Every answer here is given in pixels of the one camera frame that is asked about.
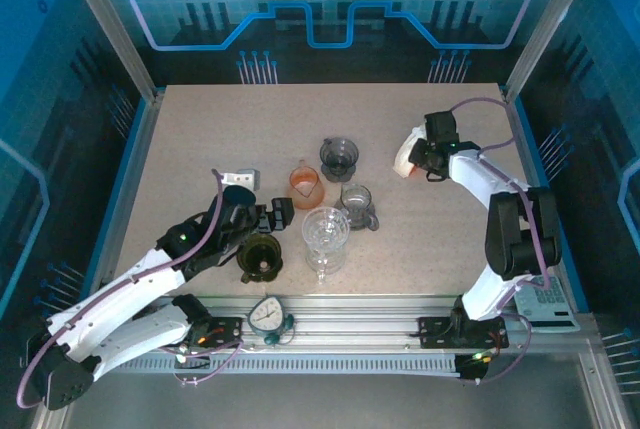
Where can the white coffee filter pack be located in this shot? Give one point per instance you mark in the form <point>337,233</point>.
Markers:
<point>402,159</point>

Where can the orange coffee dripper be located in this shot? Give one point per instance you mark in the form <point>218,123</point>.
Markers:
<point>305,189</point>

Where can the olive green coffee dripper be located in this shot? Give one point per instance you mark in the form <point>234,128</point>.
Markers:
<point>260,254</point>

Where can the clear plastic coffee dripper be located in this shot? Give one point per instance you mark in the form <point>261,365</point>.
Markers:
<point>325,229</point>

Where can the dark grey coffee dripper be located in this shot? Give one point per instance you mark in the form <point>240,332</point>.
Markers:
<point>340,151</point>

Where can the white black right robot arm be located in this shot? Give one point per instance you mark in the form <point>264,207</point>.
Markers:
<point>480,179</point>

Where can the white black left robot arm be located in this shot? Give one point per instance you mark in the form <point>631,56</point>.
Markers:
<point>125,294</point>

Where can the teal alarm clock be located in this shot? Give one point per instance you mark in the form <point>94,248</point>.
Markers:
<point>265,316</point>

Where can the white calculator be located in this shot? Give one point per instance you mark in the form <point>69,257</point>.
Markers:
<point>550,309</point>

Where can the aluminium frame side rail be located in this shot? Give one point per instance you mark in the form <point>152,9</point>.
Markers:
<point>135,174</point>
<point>530,174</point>

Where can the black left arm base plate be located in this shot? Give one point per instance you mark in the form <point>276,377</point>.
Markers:
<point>230,331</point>

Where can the aluminium mounting rail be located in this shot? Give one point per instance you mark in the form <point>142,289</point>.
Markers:
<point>350,319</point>

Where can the aluminium frame post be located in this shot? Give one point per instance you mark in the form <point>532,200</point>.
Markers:
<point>550,24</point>
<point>110,29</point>

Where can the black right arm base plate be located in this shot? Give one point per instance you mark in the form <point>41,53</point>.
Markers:
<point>435,331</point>

